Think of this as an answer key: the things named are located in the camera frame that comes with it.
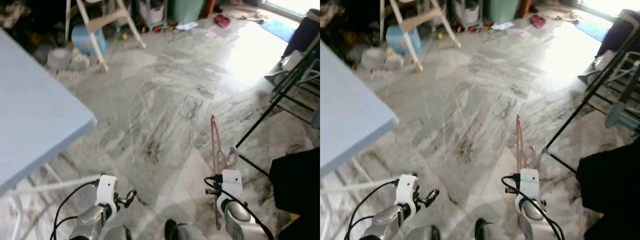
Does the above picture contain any grey robot left leg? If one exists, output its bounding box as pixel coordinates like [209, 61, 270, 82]
[102, 225, 133, 240]
[410, 225, 441, 240]

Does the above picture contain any grey robot leg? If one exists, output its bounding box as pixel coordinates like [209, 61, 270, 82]
[410, 225, 441, 240]
[474, 217, 506, 240]
[165, 219, 201, 240]
[102, 225, 133, 240]

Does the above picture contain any grey robot right leg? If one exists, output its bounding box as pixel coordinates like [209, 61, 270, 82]
[165, 219, 201, 240]
[474, 217, 506, 240]

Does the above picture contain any black shirt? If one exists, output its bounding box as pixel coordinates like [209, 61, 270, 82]
[575, 142, 640, 240]
[269, 147, 321, 240]

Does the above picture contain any black metal drying rack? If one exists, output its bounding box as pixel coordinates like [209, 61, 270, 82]
[234, 30, 321, 178]
[542, 25, 640, 176]

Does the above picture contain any small grey round cushion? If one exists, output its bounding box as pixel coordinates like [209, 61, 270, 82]
[70, 50, 91, 71]
[384, 52, 405, 71]

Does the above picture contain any pale blue plastic tub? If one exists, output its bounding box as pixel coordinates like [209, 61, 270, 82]
[71, 25, 107, 56]
[385, 25, 422, 56]

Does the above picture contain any blue floor mat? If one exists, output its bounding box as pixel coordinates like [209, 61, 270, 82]
[260, 19, 296, 43]
[574, 17, 613, 42]

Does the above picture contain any white and beige high chair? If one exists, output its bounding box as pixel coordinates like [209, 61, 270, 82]
[377, 0, 462, 73]
[64, 0, 147, 73]

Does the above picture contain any beige floor mat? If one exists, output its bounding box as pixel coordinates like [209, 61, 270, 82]
[232, 10, 266, 23]
[547, 9, 581, 22]

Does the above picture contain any dark purple garment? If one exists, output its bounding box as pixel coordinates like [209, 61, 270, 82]
[282, 10, 321, 58]
[595, 10, 640, 58]

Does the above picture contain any green plastic bin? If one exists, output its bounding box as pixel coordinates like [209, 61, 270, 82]
[482, 0, 523, 23]
[167, 0, 206, 25]

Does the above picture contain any white plastic drawer unit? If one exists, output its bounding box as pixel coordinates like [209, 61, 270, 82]
[452, 0, 483, 28]
[137, 0, 168, 28]

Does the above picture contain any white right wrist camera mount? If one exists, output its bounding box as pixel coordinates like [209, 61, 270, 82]
[515, 168, 541, 221]
[216, 169, 244, 217]

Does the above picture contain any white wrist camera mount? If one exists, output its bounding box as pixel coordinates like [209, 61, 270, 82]
[515, 168, 541, 221]
[396, 174, 419, 208]
[216, 169, 244, 217]
[95, 174, 118, 207]

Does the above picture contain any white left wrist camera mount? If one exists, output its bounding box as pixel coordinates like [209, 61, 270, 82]
[95, 174, 118, 207]
[396, 174, 419, 208]

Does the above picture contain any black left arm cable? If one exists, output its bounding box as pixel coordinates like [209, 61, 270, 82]
[50, 180, 102, 240]
[345, 180, 402, 240]

